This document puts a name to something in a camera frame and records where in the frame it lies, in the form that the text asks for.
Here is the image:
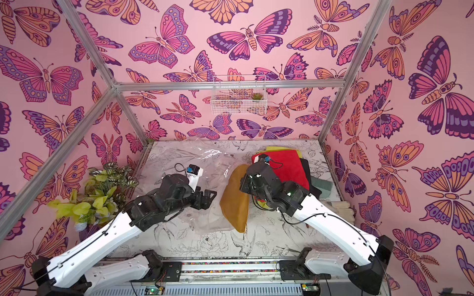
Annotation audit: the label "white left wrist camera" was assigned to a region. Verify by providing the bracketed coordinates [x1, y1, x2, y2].
[185, 164, 204, 191]

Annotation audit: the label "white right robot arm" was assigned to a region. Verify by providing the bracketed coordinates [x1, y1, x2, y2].
[240, 160, 394, 296]

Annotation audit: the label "green leafy potted plant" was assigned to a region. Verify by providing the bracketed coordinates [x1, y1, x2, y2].
[48, 162, 139, 233]

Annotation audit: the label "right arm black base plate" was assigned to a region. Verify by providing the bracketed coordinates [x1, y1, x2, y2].
[276, 260, 332, 281]

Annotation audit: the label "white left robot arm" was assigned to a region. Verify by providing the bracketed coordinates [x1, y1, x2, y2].
[32, 174, 217, 296]

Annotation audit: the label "small green succulent plant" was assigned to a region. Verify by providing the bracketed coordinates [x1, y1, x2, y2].
[251, 92, 264, 101]

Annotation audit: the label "aluminium frame bars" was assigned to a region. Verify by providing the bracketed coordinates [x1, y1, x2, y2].
[1, 1, 391, 239]

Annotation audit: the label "red garment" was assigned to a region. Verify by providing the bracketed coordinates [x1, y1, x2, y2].
[251, 150, 309, 190]

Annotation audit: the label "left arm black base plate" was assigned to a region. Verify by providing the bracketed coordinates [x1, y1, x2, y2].
[132, 261, 183, 282]

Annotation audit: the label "clear plastic vacuum bag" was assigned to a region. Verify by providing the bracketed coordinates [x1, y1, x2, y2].
[134, 140, 266, 234]

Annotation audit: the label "white wire wall basket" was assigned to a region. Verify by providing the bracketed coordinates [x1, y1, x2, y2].
[209, 74, 268, 116]

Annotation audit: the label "dark grey garment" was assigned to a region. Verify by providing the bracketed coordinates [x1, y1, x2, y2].
[300, 159, 322, 199]

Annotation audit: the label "aluminium mounting rail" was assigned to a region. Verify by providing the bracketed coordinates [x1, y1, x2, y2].
[70, 256, 390, 296]

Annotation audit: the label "beige work glove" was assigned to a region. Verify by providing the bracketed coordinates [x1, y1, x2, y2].
[322, 201, 355, 225]

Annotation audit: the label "yellow garment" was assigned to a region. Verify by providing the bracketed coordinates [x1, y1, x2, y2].
[265, 146, 302, 159]

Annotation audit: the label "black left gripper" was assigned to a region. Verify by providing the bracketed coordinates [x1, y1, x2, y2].
[165, 185, 218, 219]

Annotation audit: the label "brown garment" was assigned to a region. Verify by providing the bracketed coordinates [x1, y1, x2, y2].
[220, 164, 250, 233]

